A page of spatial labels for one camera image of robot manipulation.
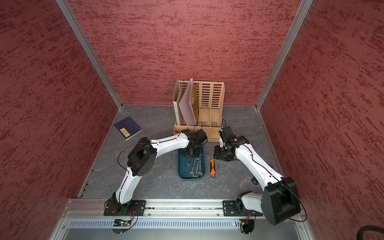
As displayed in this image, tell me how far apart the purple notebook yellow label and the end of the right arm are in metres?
0.62

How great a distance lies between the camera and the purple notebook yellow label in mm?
1030

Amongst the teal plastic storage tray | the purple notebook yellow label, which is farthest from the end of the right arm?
the purple notebook yellow label

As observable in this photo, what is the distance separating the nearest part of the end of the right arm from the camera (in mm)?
587

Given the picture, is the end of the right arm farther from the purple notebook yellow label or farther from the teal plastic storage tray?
the purple notebook yellow label
